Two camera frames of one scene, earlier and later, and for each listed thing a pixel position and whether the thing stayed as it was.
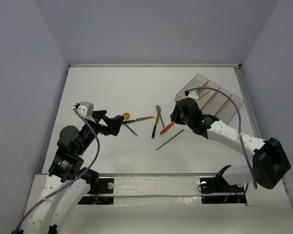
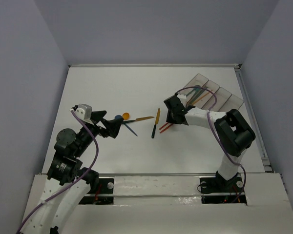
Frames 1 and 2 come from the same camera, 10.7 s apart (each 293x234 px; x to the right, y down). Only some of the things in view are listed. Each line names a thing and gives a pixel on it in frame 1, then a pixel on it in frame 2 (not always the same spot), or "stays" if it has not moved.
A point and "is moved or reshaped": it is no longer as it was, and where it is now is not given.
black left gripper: (103, 122) stays
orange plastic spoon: (126, 116) stays
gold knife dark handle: (138, 119) stays
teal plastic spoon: (169, 140) is moved or reshaped
